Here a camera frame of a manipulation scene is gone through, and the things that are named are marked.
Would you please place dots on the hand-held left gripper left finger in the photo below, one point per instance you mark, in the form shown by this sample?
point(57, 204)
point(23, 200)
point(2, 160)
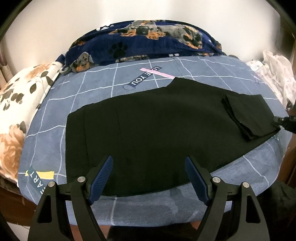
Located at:
point(101, 178)

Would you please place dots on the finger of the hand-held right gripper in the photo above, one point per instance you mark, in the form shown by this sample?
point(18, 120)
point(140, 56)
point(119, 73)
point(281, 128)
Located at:
point(286, 124)

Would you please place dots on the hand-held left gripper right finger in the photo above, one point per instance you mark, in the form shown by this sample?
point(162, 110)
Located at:
point(196, 180)

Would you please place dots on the black pants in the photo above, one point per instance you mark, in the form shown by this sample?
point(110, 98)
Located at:
point(150, 129)

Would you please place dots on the white patterned cloth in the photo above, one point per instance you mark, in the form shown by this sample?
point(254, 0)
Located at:
point(277, 71)

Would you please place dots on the blue grid bedsheet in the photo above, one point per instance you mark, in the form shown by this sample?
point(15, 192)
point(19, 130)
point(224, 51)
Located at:
point(92, 81)

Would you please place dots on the white floral pillow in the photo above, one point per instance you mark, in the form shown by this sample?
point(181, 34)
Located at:
point(18, 97)

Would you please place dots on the navy dog print blanket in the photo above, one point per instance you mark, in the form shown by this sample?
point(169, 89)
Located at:
point(143, 46)

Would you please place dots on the pink curtain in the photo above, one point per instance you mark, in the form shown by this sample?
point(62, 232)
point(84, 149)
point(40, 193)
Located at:
point(2, 62)

